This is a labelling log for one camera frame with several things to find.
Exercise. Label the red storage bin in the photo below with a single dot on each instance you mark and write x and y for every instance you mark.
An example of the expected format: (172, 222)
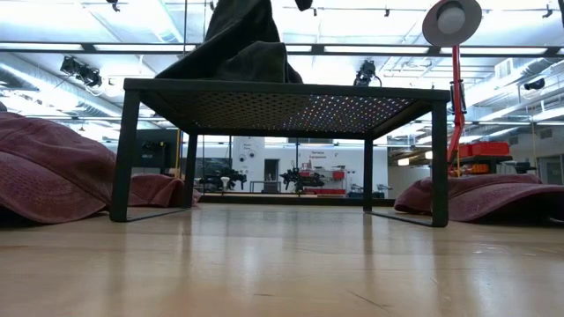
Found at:
(489, 149)

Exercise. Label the black aluminium table frame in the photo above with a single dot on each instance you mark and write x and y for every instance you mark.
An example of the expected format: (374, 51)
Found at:
(286, 201)

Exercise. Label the maroon baseball cap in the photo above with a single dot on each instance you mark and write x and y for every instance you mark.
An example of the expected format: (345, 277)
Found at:
(53, 176)
(154, 191)
(484, 198)

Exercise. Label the black perforated metal riser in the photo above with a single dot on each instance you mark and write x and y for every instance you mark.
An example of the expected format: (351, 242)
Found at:
(352, 86)

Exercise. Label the black overhead camera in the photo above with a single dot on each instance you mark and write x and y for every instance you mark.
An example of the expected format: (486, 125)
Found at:
(365, 72)

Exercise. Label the black background robot arm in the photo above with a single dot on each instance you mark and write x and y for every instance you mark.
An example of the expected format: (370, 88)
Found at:
(304, 178)
(222, 178)

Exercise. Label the yellow vertical pole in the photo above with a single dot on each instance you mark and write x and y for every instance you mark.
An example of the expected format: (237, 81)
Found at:
(178, 152)

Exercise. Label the red desk lamp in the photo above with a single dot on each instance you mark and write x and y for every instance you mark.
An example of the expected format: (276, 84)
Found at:
(457, 66)

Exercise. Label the black cabinet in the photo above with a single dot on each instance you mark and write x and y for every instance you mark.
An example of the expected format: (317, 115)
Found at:
(152, 149)

